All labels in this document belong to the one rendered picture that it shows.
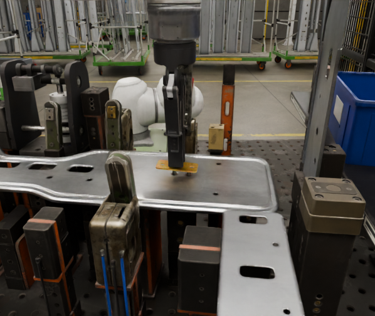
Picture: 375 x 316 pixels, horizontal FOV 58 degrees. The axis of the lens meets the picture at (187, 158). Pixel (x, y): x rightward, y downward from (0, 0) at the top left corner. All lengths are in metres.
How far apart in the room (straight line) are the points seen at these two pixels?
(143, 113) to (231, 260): 1.04
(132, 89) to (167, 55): 0.84
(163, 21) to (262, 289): 0.42
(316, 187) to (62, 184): 0.47
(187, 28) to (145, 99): 0.87
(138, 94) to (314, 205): 1.02
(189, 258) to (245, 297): 0.12
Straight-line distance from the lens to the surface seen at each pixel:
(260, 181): 0.69
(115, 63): 6.99
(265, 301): 0.45
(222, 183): 0.67
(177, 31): 0.59
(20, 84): 0.95
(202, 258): 0.52
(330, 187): 0.58
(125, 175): 0.52
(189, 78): 0.79
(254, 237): 0.54
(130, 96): 1.42
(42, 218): 0.64
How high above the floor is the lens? 1.32
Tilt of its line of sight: 24 degrees down
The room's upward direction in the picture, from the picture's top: straight up
